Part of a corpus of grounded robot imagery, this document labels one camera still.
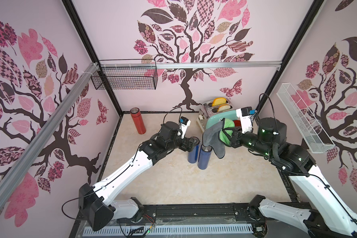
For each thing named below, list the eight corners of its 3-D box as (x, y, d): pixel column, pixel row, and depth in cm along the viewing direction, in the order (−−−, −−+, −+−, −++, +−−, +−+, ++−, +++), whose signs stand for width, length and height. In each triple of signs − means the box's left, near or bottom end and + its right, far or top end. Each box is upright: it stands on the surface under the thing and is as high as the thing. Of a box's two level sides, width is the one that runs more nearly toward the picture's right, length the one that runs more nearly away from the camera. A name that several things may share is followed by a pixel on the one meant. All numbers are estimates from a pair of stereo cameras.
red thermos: (136, 134, 108) (128, 114, 92) (138, 127, 113) (131, 107, 97) (145, 134, 108) (138, 114, 92) (146, 127, 113) (140, 107, 97)
